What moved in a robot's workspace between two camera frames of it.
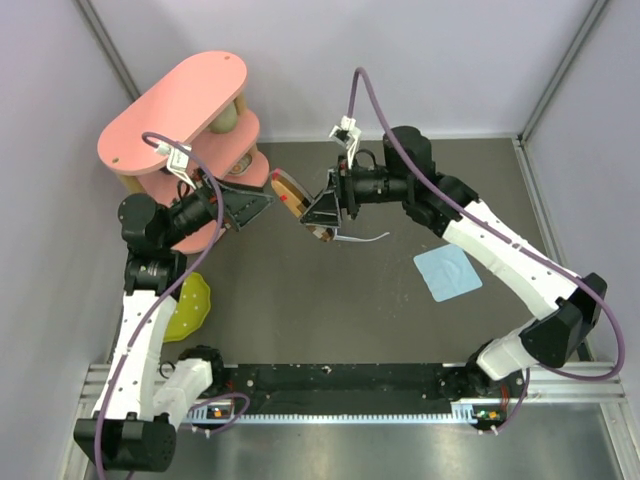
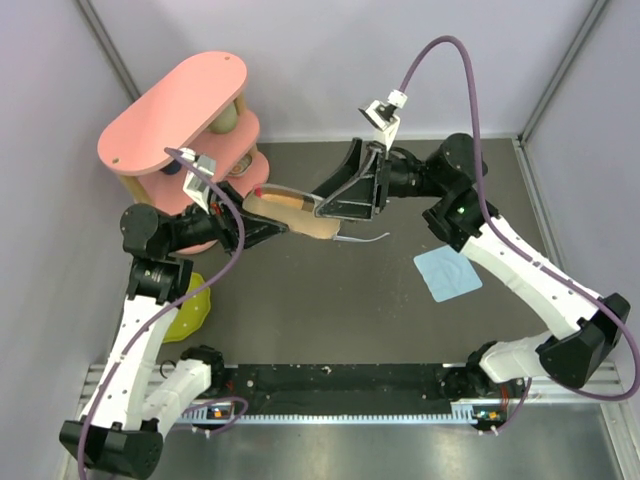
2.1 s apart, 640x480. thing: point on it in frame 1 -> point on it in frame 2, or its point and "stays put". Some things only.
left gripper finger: [244, 207] -> [259, 229]
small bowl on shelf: [241, 166] stays put
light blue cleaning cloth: [447, 272] stays put
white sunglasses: [339, 237] stays put
